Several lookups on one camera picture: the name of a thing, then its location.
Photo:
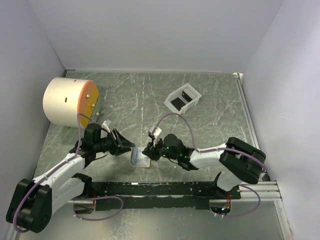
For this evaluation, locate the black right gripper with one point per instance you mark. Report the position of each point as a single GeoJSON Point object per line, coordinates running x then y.
{"type": "Point", "coordinates": [151, 150]}

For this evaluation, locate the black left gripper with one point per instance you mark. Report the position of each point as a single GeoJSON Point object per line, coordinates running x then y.
{"type": "Point", "coordinates": [120, 144]}

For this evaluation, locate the beige leather card holder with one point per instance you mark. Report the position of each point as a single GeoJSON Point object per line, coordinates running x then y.
{"type": "Point", "coordinates": [138, 159]}

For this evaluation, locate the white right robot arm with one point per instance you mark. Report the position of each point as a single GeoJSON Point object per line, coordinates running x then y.
{"type": "Point", "coordinates": [241, 161]}

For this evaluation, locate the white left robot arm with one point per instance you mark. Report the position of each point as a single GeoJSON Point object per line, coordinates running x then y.
{"type": "Point", "coordinates": [35, 201]}

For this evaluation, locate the white plastic card tray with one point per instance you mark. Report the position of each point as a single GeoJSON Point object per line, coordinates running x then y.
{"type": "Point", "coordinates": [176, 93]}

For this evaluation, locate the cream cylindrical drawer cabinet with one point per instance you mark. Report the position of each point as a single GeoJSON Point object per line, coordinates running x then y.
{"type": "Point", "coordinates": [67, 101]}

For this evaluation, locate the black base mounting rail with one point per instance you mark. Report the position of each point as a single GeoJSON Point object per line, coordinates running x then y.
{"type": "Point", "coordinates": [149, 195]}

